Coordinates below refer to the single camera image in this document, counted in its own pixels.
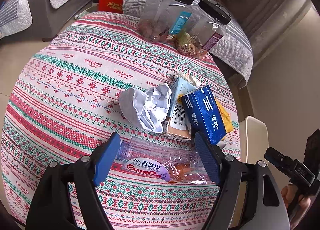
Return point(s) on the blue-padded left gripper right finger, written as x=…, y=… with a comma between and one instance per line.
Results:
x=212, y=158

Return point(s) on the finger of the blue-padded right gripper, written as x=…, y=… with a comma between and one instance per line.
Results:
x=299, y=174

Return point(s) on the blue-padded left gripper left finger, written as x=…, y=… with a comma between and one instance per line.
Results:
x=101, y=159

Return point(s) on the yellow snack wrapper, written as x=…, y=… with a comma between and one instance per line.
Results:
x=225, y=118

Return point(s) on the blue cardboard box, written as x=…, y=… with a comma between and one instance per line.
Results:
x=203, y=114

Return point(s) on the crushed Ganten water bottle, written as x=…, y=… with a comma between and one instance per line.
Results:
x=148, y=159

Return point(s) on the white plastic trash bin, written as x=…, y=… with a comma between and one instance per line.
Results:
x=254, y=142

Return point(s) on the person's right hand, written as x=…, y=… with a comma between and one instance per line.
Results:
x=300, y=205

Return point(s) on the white milk carton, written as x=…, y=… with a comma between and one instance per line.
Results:
x=176, y=126

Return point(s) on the crumpled white paper ball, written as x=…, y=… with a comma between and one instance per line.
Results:
x=146, y=110

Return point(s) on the patterned handmade tablecloth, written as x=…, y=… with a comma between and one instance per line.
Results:
x=65, y=103

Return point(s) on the grey quilted ottoman cover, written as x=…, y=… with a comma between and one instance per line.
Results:
x=234, y=48

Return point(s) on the jar with purple label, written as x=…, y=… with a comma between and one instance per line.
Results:
x=204, y=29

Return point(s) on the dark grey sofa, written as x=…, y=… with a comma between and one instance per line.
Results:
x=57, y=14

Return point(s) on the jar with teal label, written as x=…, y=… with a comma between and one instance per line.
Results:
x=162, y=20

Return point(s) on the black eyeglasses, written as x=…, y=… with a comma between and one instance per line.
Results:
x=218, y=5

